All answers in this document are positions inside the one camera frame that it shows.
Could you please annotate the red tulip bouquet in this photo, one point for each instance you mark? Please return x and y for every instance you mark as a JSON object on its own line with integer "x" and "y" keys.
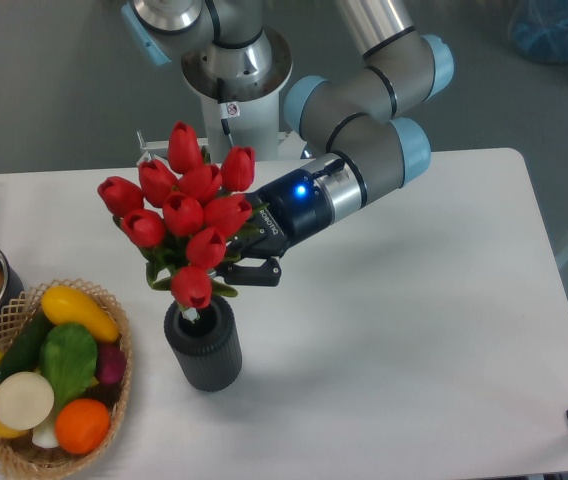
{"x": 181, "y": 214}

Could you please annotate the purple toy radish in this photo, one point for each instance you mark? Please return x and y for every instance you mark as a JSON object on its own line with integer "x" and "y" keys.
{"x": 111, "y": 364}

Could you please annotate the white green toy leek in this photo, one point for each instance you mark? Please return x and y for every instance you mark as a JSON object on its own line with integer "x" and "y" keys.
{"x": 43, "y": 435}

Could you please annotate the dark green toy cucumber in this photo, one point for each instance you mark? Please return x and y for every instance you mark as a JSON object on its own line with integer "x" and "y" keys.
{"x": 24, "y": 351}

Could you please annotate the orange toy fruit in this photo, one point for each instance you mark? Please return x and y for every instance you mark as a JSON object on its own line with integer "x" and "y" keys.
{"x": 82, "y": 425}

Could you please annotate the yellow toy squash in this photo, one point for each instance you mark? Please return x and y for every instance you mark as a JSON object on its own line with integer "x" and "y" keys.
{"x": 64, "y": 304}

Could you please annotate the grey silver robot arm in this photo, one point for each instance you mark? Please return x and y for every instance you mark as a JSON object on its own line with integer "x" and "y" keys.
{"x": 363, "y": 145}

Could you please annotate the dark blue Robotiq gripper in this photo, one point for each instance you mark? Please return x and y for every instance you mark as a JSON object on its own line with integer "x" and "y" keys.
{"x": 289, "y": 210}

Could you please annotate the blue plastic bag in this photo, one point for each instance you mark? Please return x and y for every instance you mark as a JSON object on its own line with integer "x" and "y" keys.
{"x": 538, "y": 31}

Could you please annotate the dark grey ribbed vase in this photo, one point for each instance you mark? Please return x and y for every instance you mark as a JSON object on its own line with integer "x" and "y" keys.
{"x": 208, "y": 350}

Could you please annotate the green toy lettuce leaf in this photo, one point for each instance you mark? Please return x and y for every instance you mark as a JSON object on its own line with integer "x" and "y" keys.
{"x": 68, "y": 360}

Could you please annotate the white toy onion slice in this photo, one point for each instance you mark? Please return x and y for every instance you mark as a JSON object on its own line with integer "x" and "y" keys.
{"x": 26, "y": 400}

